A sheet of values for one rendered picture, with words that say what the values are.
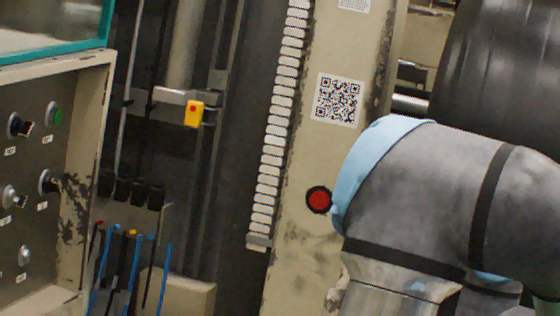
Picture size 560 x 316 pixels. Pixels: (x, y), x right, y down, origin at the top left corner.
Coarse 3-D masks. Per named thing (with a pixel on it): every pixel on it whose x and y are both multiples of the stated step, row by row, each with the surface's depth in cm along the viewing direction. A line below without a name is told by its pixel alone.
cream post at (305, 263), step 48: (336, 0) 197; (384, 0) 195; (336, 48) 198; (384, 48) 196; (384, 96) 201; (336, 144) 200; (288, 192) 203; (288, 240) 205; (336, 240) 202; (288, 288) 206
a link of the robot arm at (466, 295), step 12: (468, 288) 143; (480, 288) 141; (468, 300) 142; (480, 300) 141; (492, 300) 141; (504, 300) 141; (516, 300) 142; (456, 312) 144; (468, 312) 142; (480, 312) 141; (492, 312) 141; (504, 312) 141; (516, 312) 141; (528, 312) 141
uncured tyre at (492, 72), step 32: (480, 0) 186; (512, 0) 185; (544, 0) 186; (480, 32) 180; (512, 32) 179; (544, 32) 179; (448, 64) 180; (480, 64) 176; (512, 64) 176; (544, 64) 175; (448, 96) 177; (480, 96) 175; (512, 96) 174; (544, 96) 173; (480, 128) 174; (512, 128) 173; (544, 128) 172
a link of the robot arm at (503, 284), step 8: (472, 272) 142; (480, 272) 139; (472, 280) 142; (480, 280) 141; (488, 280) 139; (496, 280) 139; (504, 280) 138; (512, 280) 139; (488, 288) 141; (496, 288) 141; (504, 288) 141; (512, 288) 141; (520, 288) 142
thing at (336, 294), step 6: (348, 276) 203; (342, 282) 199; (336, 288) 195; (342, 288) 195; (330, 294) 192; (336, 294) 192; (342, 294) 192; (324, 300) 193; (330, 300) 192; (336, 300) 192; (342, 300) 192; (324, 306) 192; (330, 306) 192; (336, 306) 192; (324, 312) 193; (330, 312) 192; (336, 312) 192
